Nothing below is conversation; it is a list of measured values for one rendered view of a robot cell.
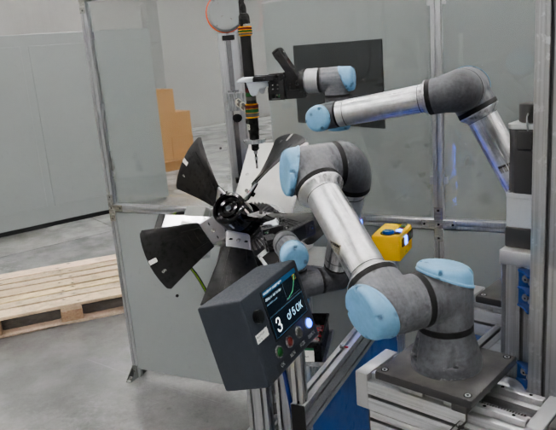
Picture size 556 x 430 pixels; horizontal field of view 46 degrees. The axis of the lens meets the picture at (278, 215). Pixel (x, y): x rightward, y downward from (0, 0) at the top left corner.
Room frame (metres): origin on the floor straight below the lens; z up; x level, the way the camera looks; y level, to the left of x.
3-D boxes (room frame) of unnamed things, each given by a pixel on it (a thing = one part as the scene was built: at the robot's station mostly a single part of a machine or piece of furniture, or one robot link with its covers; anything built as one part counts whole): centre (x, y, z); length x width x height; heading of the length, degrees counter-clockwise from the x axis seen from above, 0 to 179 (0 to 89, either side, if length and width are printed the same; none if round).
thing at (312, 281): (1.71, -0.05, 1.08); 0.11 x 0.08 x 0.11; 111
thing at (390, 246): (2.20, -0.40, 1.02); 0.16 x 0.10 x 0.11; 153
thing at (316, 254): (2.65, -0.09, 0.85); 0.36 x 0.24 x 0.03; 63
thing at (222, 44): (2.82, 0.15, 0.90); 0.08 x 0.06 x 1.80; 98
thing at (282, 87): (2.07, -0.06, 1.61); 0.12 x 0.08 x 0.09; 73
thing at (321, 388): (1.85, -0.22, 0.82); 0.90 x 0.04 x 0.08; 153
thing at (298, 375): (1.47, -0.02, 0.96); 0.03 x 0.03 x 0.20; 63
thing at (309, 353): (1.87, -0.04, 0.85); 0.22 x 0.17 x 0.07; 169
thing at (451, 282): (1.27, -0.33, 1.20); 0.13 x 0.12 x 0.14; 111
